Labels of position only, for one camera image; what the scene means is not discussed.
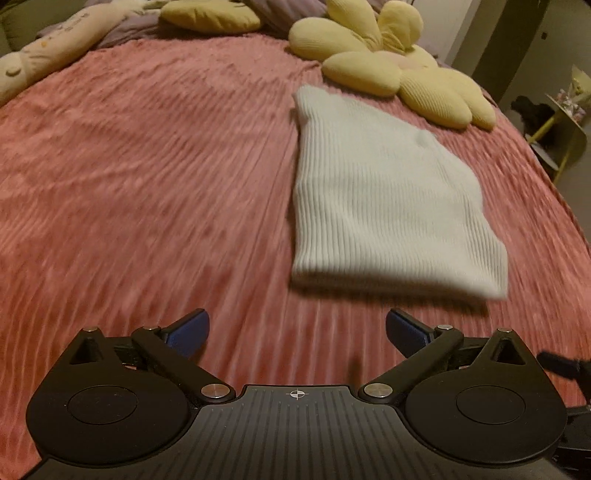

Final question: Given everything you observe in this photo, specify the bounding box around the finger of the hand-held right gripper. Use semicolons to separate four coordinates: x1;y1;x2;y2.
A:
537;351;591;380

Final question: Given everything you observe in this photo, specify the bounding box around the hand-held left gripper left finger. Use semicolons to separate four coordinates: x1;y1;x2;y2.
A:
68;308;236;407

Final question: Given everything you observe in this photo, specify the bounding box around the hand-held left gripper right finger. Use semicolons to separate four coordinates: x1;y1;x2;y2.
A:
359;308;533;407

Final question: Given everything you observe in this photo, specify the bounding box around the white knit sweater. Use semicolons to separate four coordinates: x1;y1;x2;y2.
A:
290;84;509;303

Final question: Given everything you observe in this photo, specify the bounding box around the pink ribbed blanket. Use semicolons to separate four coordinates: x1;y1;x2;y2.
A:
0;33;591;480

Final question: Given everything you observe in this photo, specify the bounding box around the yellow-legged side table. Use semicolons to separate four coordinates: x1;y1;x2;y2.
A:
526;92;588;183

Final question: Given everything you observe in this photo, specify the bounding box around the black cloth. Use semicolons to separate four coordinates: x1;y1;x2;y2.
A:
510;95;555;137

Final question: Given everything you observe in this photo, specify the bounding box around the yellow flower-shaped pillow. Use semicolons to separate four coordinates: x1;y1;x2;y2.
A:
288;0;497;130

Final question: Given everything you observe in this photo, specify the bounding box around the wrapped flower bouquet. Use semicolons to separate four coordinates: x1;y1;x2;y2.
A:
556;65;588;123

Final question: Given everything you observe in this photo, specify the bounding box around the purple duvet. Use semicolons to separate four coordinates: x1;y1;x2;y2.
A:
37;0;448;65

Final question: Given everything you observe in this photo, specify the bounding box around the beige long plush toy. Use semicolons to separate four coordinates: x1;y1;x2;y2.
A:
0;0;169;107

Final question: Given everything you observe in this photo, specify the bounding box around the yellow ribbed cushion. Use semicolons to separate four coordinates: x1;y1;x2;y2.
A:
159;0;262;34

